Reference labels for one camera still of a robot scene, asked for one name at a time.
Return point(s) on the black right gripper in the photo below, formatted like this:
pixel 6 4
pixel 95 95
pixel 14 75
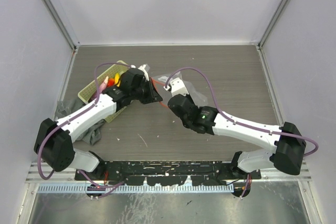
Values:
pixel 189 98

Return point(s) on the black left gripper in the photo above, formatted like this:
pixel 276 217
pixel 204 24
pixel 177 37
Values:
pixel 153 95

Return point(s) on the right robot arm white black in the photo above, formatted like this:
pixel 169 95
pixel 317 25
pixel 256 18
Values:
pixel 210 121

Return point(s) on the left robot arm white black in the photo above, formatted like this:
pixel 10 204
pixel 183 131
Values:
pixel 54 143

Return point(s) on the yellow toy banana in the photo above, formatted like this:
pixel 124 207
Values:
pixel 117 79

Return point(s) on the pale green plastic basket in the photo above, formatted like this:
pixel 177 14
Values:
pixel 87 92

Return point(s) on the orange toy fruit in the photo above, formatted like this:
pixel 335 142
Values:
pixel 111 82

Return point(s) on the purple toy eggplant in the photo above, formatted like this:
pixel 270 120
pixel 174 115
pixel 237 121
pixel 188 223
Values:
pixel 103 85

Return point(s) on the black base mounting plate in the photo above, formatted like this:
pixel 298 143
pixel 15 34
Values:
pixel 138 173

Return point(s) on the grey cloth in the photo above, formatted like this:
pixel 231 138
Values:
pixel 90 135

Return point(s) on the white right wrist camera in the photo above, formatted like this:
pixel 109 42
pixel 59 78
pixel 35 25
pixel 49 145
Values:
pixel 176 86

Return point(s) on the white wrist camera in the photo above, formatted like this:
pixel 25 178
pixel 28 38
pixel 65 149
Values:
pixel 176 86
pixel 144 68

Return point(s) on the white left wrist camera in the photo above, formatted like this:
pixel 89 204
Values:
pixel 144 68

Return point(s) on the aluminium frame rail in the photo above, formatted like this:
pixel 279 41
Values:
pixel 290 147

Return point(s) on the slotted cable duct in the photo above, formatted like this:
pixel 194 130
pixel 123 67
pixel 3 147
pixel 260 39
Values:
pixel 58 188

